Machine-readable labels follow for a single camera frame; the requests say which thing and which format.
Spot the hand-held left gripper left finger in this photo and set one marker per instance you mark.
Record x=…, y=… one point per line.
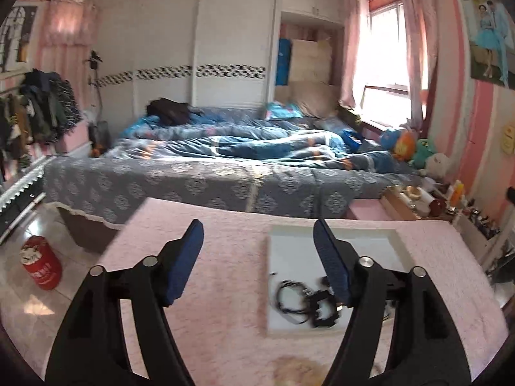
x=183, y=265

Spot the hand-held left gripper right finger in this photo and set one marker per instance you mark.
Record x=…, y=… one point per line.
x=332, y=265

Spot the white shallow tray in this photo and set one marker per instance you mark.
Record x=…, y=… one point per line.
x=293, y=249

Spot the black claw hair clip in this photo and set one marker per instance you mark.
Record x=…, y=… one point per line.
x=322, y=321

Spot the bed with grey cover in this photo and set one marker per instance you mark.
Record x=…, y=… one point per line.
x=161, y=185

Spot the dark red round jar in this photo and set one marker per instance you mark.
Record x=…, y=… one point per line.
x=437, y=208

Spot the blue floral quilt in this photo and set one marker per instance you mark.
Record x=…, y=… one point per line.
x=249, y=144

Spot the orange plush toy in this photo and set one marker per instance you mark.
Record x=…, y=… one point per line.
x=403, y=146

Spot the blue plush toy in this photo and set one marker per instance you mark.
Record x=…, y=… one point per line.
x=389, y=138

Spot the red metal drum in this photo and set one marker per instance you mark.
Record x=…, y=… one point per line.
x=40, y=263

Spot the yellow bottle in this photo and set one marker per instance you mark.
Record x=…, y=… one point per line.
x=456, y=195

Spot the green plush toy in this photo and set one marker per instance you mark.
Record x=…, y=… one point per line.
x=423, y=152

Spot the white plush toy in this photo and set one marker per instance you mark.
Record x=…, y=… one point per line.
x=437, y=165

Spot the white storage box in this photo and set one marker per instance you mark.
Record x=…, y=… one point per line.
x=478, y=233

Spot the blue patterned pillow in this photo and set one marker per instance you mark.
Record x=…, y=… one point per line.
x=283, y=110

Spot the beige pillow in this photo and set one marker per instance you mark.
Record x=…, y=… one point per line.
x=314, y=98

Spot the white lace trim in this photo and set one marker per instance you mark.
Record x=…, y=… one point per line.
x=20, y=187

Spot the black floor stand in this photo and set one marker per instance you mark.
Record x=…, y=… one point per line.
x=96, y=88

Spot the cardboard boxes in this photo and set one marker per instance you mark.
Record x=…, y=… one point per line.
x=312, y=62

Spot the window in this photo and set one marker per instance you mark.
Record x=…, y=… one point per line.
x=382, y=60

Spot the rack of hanging clothes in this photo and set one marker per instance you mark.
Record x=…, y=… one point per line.
x=40, y=108

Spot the narrow pink window curtain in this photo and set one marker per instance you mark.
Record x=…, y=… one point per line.
x=354, y=48

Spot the wide pink window curtain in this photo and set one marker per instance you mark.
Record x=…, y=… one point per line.
x=418, y=48

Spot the white sliding wardrobe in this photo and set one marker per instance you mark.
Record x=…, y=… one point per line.
x=201, y=32

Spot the pink door curtain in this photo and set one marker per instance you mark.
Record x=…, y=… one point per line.
x=68, y=28

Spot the white overhead cabinet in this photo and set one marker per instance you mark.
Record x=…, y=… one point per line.
x=318, y=2

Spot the framed black and white picture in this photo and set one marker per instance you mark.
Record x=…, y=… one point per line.
x=16, y=36

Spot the yellow wall box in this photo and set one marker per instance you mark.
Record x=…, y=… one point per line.
x=509, y=138

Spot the wall poster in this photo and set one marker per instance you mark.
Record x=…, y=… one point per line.
x=489, y=36

